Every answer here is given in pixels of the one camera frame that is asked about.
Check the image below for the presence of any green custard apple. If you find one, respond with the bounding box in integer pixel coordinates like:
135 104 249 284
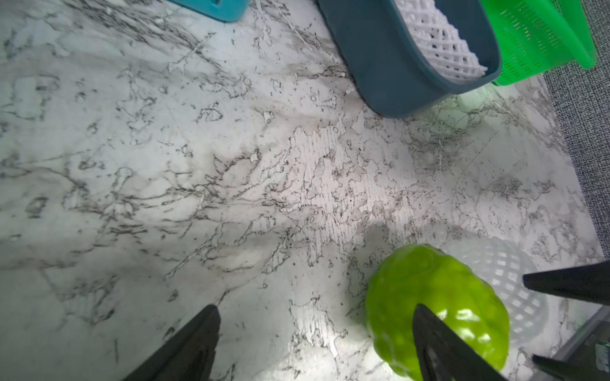
365 244 510 380

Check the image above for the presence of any dark blue-grey tub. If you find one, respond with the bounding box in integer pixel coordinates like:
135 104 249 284
319 1 502 118

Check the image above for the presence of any white foam nets pile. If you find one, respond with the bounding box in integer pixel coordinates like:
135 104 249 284
396 0 488 84

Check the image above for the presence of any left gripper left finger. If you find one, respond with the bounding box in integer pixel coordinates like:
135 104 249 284
126 304 221 380

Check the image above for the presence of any white foam net sleeve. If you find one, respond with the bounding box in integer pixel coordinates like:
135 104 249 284
442 237 549 347

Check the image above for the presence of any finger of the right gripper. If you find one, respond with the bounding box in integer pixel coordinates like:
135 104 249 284
532 355 600 381
523 260 610 305

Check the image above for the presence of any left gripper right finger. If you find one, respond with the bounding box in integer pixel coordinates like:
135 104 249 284
412 304 505 381

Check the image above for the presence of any green plastic basket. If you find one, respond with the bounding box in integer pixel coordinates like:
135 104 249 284
481 0 597 86

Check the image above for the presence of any teal plastic basket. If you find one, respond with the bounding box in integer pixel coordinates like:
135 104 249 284
170 0 250 22

